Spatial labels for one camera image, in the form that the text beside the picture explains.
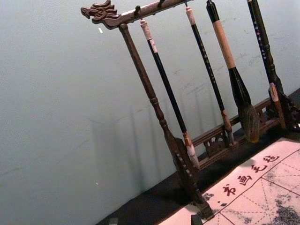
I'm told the white felt mat, red grid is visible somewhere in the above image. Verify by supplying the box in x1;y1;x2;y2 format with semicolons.
158;137;300;225

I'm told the black table cloth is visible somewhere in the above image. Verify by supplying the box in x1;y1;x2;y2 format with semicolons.
95;88;300;225

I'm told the dark wooden dragon-head brush rack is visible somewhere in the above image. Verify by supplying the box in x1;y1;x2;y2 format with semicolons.
81;0;300;220

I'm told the thin black brush, white label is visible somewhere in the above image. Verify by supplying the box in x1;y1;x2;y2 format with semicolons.
140;19;201;170

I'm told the small black block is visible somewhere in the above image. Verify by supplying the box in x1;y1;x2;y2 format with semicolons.
190;214;203;225

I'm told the black brush with white lettering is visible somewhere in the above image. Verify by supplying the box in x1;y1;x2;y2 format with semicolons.
247;0;287;130

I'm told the plain pale wall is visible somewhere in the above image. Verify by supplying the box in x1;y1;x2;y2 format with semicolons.
0;0;300;225

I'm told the large tan-handled calligraphy brush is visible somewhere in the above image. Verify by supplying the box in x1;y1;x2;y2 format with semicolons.
206;0;260;144

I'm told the thin black calligraphy brush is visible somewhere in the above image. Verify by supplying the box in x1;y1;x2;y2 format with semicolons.
185;6;235;146

